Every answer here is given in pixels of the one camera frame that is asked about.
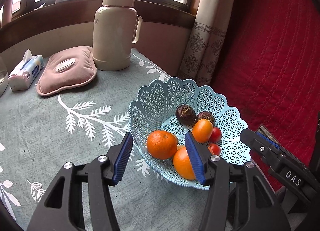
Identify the red cherry tomato large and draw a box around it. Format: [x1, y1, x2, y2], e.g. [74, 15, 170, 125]
[209, 127, 222, 143]

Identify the red cherry tomato small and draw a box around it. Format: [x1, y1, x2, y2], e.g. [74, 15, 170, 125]
[208, 143, 221, 156]

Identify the smooth orange kumquat small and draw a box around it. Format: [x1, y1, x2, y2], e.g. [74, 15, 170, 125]
[191, 119, 213, 143]

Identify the dark passion fruit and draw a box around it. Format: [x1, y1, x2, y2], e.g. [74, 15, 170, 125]
[196, 111, 215, 126]
[175, 104, 196, 125]

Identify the rough mandarin with stem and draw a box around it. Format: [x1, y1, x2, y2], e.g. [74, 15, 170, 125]
[146, 130, 178, 160]

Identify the smooth orange kumquat large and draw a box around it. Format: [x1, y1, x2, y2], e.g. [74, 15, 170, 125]
[177, 145, 186, 151]

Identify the red quilted bedding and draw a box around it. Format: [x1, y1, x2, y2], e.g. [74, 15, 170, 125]
[209, 0, 320, 192]

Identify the grey-green leaf tablecloth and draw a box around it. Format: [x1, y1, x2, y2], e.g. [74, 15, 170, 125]
[1, 52, 208, 230]

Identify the right patterned curtain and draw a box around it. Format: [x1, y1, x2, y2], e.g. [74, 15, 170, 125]
[177, 0, 234, 86]

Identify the light blue plastic basket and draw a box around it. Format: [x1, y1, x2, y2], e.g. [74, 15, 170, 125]
[129, 77, 251, 190]

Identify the pink heating pad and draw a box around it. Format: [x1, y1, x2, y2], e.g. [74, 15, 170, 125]
[36, 46, 97, 97]

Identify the tissue pack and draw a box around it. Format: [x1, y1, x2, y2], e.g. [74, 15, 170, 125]
[8, 50, 44, 91]

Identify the cream thermos flask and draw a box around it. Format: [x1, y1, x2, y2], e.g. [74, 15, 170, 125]
[92, 0, 143, 71]

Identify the pink tumbler on sill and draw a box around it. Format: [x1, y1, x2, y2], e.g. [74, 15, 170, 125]
[1, 0, 13, 27]

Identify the glass kettle white handle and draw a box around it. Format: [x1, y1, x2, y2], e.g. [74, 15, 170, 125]
[0, 58, 8, 97]

